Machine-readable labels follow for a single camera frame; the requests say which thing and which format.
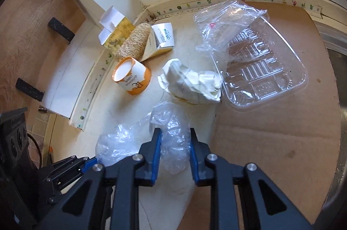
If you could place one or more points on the small white yellow box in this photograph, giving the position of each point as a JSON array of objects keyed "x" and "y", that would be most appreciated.
[{"x": 160, "y": 40}]

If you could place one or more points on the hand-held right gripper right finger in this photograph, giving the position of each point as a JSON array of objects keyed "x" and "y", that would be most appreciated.
[{"x": 193, "y": 159}]

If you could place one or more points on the clear plastic tray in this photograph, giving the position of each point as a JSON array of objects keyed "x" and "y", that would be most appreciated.
[{"x": 265, "y": 78}]

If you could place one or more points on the brown cardboard sheet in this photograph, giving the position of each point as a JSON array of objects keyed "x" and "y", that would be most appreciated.
[{"x": 271, "y": 143}]

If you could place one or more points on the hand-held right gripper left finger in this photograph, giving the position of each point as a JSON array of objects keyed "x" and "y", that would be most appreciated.
[{"x": 156, "y": 156}]

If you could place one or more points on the clear plastic wrap bag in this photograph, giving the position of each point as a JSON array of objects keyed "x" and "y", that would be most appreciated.
[{"x": 225, "y": 21}]

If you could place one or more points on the steel sink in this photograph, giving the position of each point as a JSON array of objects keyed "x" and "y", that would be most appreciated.
[{"x": 340, "y": 83}]

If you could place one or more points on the whitish translucent plastic bag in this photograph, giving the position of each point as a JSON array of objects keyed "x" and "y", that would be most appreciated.
[{"x": 119, "y": 140}]

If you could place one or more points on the orange paper cup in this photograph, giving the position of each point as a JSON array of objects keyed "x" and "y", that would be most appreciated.
[{"x": 135, "y": 78}]

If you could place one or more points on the crumpled white paper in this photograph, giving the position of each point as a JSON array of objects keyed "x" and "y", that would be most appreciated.
[{"x": 187, "y": 80}]

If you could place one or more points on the loofah sponge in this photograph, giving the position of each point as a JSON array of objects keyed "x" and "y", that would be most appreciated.
[{"x": 132, "y": 42}]

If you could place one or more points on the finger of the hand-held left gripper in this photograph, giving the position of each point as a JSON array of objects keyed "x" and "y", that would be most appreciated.
[
  {"x": 90, "y": 164},
  {"x": 62, "y": 166}
]

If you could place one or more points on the wooden cutting board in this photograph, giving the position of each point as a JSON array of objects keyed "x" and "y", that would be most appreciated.
[{"x": 27, "y": 42}]

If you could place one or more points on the yellow honeycomb print box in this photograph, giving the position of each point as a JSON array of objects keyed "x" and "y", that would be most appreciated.
[{"x": 122, "y": 34}]

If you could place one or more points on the black board holder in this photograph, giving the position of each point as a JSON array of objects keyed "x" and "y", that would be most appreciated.
[
  {"x": 61, "y": 29},
  {"x": 29, "y": 89}
]

